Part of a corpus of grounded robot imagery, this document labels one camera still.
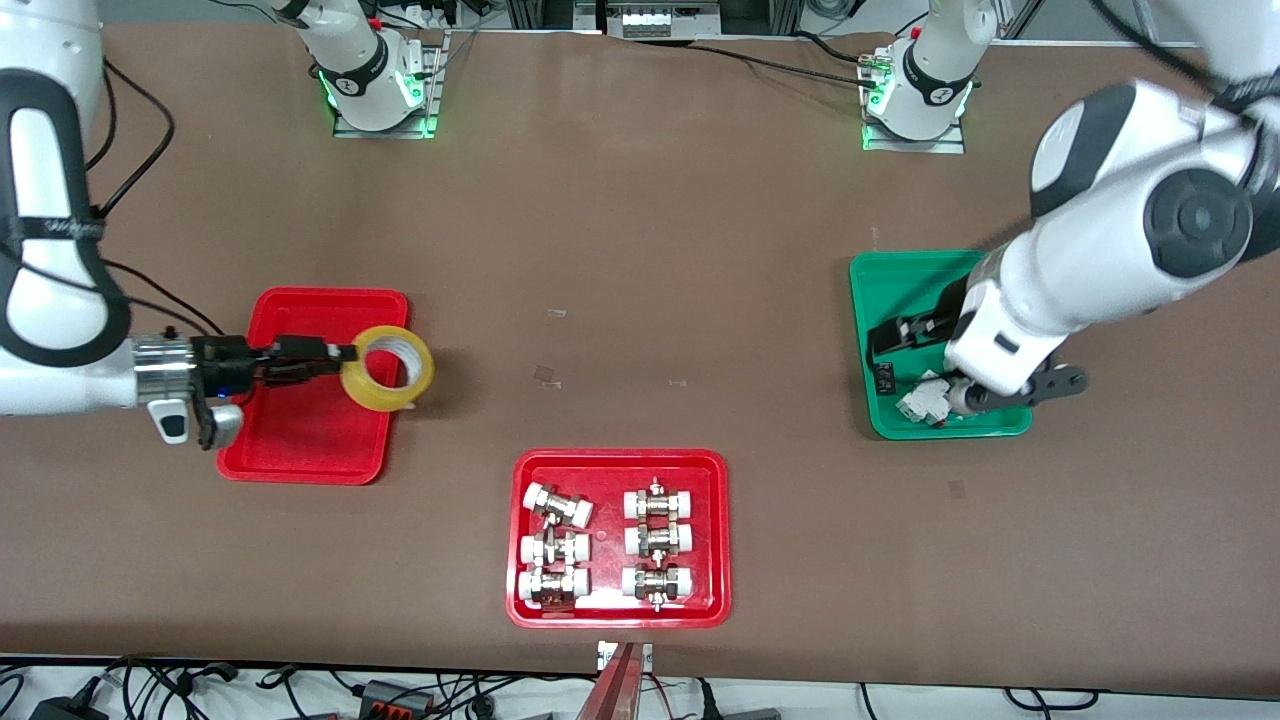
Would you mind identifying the yellow packing tape roll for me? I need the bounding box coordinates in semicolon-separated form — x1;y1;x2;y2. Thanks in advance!
340;325;436;413

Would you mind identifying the green plastic tray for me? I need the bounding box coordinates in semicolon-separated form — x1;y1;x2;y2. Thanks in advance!
849;250;1033;441

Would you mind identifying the red plastic tray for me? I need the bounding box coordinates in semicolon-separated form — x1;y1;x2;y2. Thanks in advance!
216;287;410;486

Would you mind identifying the red valve tray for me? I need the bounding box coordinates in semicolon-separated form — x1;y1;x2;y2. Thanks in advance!
505;448;733;630

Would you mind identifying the white circuit breaker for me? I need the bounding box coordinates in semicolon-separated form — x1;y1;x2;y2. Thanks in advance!
896;370;953;429

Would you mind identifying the white-capped metal valve fitting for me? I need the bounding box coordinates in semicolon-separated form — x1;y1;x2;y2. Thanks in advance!
623;522;695;559
522;482;595;529
518;530;593;567
622;478;697;521
517;566;592;605
620;563;696;611

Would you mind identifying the black orange connector box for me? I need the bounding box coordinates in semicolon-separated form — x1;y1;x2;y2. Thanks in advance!
360;680;436;716

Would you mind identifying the black power adapter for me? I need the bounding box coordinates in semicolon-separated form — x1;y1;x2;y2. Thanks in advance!
30;690;106;720

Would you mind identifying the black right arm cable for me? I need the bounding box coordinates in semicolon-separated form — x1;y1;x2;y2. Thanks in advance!
88;55;177;221
95;258;229;339

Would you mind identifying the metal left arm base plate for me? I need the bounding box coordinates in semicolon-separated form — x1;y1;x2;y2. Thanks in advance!
862;45;967;154

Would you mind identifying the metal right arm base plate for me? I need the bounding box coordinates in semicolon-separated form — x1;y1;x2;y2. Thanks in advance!
333;30;443;139

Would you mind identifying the black table cable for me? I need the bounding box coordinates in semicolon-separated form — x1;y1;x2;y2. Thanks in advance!
795;32;883;65
690;42;873;87

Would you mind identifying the black floor cable bundle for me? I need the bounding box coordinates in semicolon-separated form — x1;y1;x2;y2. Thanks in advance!
0;655;301;720

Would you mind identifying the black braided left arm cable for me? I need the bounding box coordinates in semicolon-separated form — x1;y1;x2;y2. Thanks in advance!
1090;0;1280;113

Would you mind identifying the reddish metal camera post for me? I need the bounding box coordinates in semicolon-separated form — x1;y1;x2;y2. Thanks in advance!
577;642;641;720

